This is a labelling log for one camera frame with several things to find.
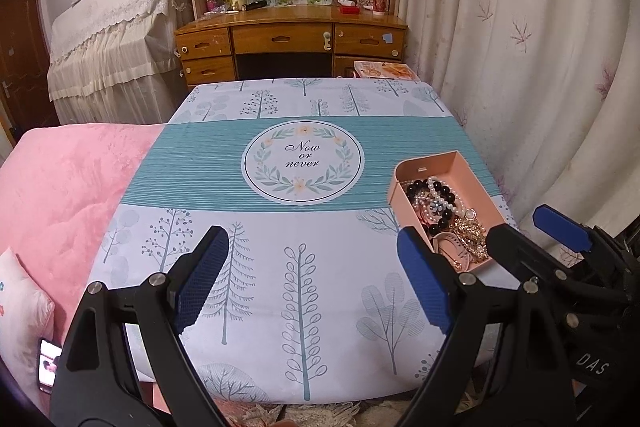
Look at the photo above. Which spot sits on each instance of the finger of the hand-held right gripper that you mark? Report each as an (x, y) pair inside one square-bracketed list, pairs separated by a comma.
[(515, 247), (560, 227)]

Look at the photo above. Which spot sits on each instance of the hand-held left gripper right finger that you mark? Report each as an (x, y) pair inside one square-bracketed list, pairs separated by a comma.
[(425, 279)]

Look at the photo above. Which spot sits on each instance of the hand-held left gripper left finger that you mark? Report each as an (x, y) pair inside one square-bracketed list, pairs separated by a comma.
[(200, 277)]

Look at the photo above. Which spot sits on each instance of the pink jewelry box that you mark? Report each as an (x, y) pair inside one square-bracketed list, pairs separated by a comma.
[(440, 164)]

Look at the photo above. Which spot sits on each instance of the tree print tablecloth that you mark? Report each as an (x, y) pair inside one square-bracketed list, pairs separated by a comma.
[(200, 167)]

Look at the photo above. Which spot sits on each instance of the pink blanket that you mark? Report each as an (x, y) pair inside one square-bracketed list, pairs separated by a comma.
[(65, 187)]

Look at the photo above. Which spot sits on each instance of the beige shaggy rug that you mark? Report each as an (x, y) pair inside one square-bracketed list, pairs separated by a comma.
[(320, 414)]

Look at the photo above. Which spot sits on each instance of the smartphone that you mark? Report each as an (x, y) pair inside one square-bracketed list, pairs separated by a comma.
[(50, 364)]

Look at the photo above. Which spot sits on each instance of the floral white curtain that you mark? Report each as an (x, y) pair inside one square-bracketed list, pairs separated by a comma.
[(500, 32)]

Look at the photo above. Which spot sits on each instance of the orange printed box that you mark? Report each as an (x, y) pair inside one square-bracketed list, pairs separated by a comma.
[(387, 69)]

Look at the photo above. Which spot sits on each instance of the lace-covered piano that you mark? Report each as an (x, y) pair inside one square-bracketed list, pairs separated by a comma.
[(110, 37)]

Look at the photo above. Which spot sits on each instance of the white drawer hook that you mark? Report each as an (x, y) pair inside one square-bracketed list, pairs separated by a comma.
[(327, 42)]

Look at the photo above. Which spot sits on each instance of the cream mug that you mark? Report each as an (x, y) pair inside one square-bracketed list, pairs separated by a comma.
[(239, 3)]

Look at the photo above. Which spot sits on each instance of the black flashlight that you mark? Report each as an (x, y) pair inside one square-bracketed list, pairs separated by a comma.
[(254, 5)]

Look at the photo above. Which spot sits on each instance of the red small case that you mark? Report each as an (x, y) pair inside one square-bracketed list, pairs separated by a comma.
[(348, 9)]

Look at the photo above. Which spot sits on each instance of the brown wooden door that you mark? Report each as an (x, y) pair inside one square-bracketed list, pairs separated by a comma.
[(20, 57)]

